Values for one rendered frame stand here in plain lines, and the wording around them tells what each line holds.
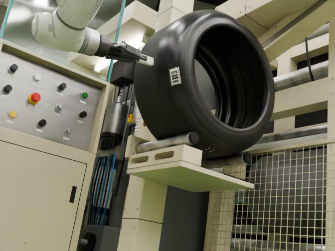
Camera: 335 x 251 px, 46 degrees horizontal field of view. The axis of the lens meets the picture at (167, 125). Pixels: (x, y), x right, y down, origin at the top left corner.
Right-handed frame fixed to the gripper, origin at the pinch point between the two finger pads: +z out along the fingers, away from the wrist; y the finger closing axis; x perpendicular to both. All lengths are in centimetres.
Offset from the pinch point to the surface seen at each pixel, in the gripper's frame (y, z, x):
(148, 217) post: 26, 23, 56
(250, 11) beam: -1, 57, -40
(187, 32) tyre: -11.9, 10.1, -9.8
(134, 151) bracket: 23.9, 12.3, 29.7
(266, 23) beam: -1, 69, -38
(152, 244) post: 26, 25, 67
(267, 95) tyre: -13, 54, 5
